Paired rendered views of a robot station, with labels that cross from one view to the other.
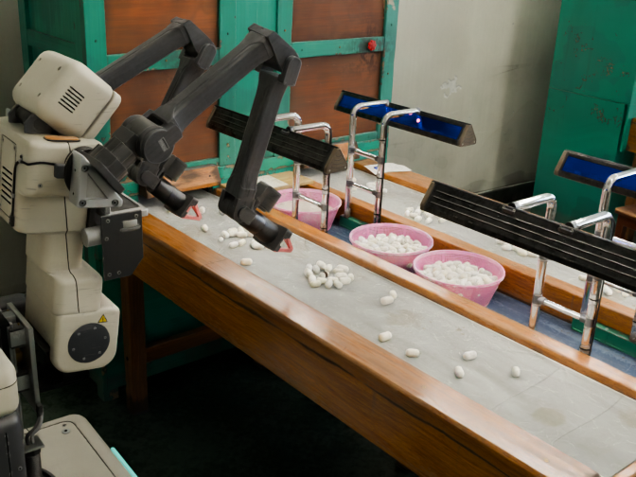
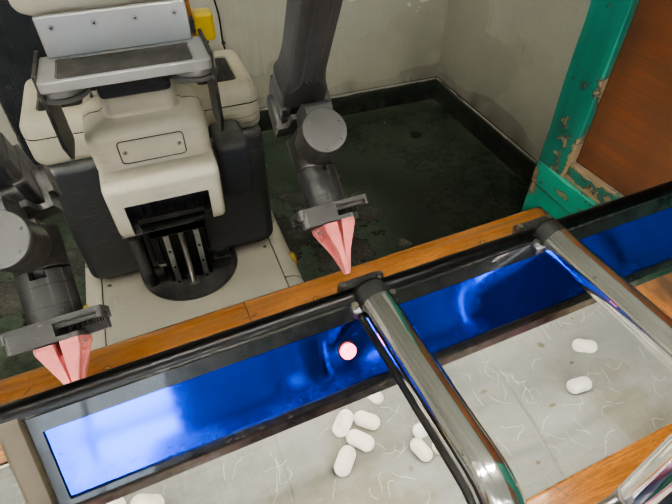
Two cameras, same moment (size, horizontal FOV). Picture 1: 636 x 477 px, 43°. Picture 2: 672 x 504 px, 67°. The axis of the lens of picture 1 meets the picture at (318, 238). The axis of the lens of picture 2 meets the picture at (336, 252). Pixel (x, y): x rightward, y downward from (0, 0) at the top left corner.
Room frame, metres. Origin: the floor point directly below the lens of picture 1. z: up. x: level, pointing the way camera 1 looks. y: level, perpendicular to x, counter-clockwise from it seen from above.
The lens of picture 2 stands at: (2.38, -0.12, 1.37)
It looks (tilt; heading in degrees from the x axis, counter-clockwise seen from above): 44 degrees down; 107
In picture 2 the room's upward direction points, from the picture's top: straight up
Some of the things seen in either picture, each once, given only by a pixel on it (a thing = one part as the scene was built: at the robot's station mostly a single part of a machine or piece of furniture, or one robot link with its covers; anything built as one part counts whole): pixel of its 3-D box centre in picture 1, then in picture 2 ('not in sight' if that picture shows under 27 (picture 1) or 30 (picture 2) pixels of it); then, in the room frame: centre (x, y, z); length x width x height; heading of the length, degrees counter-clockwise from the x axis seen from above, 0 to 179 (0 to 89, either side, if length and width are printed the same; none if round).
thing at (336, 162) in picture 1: (271, 135); (458, 286); (2.40, 0.16, 1.08); 0.62 x 0.08 x 0.07; 41
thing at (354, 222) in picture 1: (381, 168); not in sight; (2.71, -0.21, 0.90); 0.20 x 0.19 x 0.45; 41
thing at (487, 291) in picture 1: (456, 281); not in sight; (2.16, -0.41, 0.72); 0.27 x 0.27 x 0.10
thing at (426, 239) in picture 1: (390, 251); not in sight; (2.38, -0.23, 0.72); 0.27 x 0.27 x 0.10
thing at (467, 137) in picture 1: (400, 115); not in sight; (2.76, -0.27, 1.08); 0.62 x 0.08 x 0.07; 41
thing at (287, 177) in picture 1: (267, 184); not in sight; (2.87, 0.20, 0.77); 0.33 x 0.15 x 0.01; 131
